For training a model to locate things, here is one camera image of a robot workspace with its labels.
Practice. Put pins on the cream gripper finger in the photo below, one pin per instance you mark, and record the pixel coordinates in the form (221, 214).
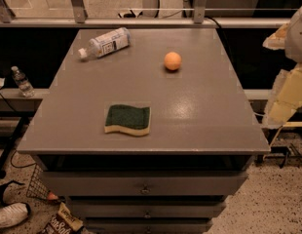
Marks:
(285, 98)
(276, 41)

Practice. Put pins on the orange fruit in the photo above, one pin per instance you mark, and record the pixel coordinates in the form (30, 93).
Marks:
(172, 61)

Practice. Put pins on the green and yellow sponge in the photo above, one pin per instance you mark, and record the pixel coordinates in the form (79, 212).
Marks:
(129, 120)

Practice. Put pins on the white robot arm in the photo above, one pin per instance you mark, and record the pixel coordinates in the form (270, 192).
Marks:
(293, 41)

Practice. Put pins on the grey drawer cabinet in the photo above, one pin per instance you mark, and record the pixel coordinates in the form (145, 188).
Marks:
(149, 140)

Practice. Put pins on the lying plastic bottle white label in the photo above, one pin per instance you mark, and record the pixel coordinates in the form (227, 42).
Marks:
(106, 44)

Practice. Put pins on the small upright water bottle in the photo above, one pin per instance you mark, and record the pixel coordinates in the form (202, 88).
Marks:
(22, 82)

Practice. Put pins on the snack bag on floor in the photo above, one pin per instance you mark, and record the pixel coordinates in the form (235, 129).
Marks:
(63, 222)

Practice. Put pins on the white shoe on floor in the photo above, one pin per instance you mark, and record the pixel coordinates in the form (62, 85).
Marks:
(14, 214)

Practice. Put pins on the yellow robot base frame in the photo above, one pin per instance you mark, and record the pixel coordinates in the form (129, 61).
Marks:
(286, 142)

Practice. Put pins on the metal railing frame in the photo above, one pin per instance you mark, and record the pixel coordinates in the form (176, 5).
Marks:
(147, 13)

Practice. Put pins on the wire mesh basket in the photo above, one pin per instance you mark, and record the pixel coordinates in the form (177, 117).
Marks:
(36, 189)

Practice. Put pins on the black stand with cable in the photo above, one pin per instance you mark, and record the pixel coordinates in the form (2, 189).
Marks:
(9, 142)

